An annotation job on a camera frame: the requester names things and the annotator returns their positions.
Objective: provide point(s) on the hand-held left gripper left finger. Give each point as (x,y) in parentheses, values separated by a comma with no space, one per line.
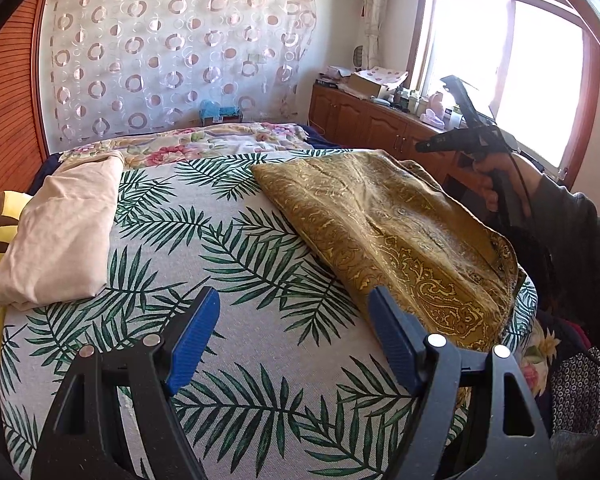
(195,340)

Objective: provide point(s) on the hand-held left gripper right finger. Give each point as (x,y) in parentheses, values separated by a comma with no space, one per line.
(392,340)

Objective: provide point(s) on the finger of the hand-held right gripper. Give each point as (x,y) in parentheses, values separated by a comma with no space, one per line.
(440,142)
(461,100)

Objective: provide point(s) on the gold patterned cloth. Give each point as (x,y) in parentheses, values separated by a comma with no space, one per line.
(390,220)

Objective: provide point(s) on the person's right forearm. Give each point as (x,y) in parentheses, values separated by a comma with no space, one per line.
(570,225)

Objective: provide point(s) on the person's right hand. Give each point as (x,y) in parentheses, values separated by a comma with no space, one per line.
(522,167)

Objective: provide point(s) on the pink object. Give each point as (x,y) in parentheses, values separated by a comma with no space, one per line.
(435,107)

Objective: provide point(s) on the cluster of small bottles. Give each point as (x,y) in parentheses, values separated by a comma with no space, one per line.
(410,102)

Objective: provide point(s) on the window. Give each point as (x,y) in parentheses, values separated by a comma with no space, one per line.
(530,60)

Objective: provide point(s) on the wooden cabinet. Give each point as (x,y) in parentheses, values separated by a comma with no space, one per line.
(360,120)

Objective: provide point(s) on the cardboard box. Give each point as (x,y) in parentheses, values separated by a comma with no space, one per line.
(365,84)

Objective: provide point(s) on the palm leaf printed sheet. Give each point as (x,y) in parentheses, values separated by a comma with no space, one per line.
(260,270)

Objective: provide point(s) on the navy bed sheet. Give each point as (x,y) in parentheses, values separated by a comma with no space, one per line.
(320,140)

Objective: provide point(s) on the beige window curtain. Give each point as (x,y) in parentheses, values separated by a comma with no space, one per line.
(377,10)

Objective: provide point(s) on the pile of papers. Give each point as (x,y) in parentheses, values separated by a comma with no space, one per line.
(332,77)

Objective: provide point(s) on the beige cloth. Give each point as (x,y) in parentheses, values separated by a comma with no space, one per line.
(55,235)

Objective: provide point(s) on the dark dotted cloth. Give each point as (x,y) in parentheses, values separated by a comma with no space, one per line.
(575,385)

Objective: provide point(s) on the floral blanket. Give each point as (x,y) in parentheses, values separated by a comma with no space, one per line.
(180,147)

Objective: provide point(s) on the blue plastic object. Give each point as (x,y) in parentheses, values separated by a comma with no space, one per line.
(210,110)

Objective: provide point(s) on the circle patterned lace curtain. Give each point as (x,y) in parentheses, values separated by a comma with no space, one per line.
(180,50)

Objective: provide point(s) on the wooden headboard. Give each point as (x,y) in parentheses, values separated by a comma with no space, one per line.
(10,110)

